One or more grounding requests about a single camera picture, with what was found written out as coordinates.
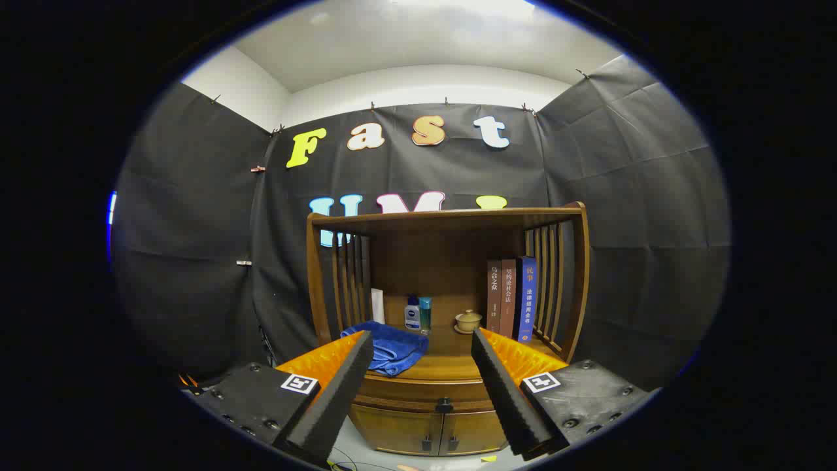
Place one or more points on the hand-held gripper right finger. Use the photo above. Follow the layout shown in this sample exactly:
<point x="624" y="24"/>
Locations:
<point x="503" y="386"/>

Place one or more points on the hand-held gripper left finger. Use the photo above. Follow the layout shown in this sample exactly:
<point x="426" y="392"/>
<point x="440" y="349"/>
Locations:
<point x="340" y="386"/>

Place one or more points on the wooden drawer with black knob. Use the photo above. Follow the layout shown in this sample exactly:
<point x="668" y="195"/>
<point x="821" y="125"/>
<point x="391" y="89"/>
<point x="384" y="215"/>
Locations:
<point x="418" y="392"/>

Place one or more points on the wooden cabinet door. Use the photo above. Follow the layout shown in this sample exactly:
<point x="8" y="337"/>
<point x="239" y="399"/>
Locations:
<point x="474" y="433"/>
<point x="392" y="428"/>

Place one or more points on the wooden countertop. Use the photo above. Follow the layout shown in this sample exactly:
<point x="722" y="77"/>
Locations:
<point x="451" y="356"/>

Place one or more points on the brown wooden cabinet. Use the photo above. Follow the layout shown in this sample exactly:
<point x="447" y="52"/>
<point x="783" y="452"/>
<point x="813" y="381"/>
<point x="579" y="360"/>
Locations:
<point x="431" y="255"/>

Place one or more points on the blue folded towel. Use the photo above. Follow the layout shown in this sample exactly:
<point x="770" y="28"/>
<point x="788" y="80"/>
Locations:
<point x="392" y="347"/>

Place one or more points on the beige lidded teacup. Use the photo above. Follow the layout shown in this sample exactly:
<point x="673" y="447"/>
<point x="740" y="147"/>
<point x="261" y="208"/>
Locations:
<point x="468" y="322"/>

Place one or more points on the white tube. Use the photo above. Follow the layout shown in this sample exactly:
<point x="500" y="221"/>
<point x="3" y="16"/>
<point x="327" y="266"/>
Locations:
<point x="378" y="306"/>

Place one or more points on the blue book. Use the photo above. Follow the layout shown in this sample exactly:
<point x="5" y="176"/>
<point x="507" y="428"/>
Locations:
<point x="528" y="301"/>

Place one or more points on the reddish brown book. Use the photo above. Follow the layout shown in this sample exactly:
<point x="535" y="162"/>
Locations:
<point x="509" y="294"/>

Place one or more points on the dark brown book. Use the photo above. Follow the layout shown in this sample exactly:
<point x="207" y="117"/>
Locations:
<point x="494" y="294"/>

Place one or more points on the white bottle with blue cap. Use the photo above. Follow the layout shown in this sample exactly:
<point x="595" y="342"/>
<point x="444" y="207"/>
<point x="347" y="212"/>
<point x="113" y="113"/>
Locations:
<point x="412" y="317"/>

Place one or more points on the teal clear bottle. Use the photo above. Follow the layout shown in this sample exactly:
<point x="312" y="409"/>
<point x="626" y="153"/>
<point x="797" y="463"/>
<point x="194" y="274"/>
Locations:
<point x="426" y="317"/>

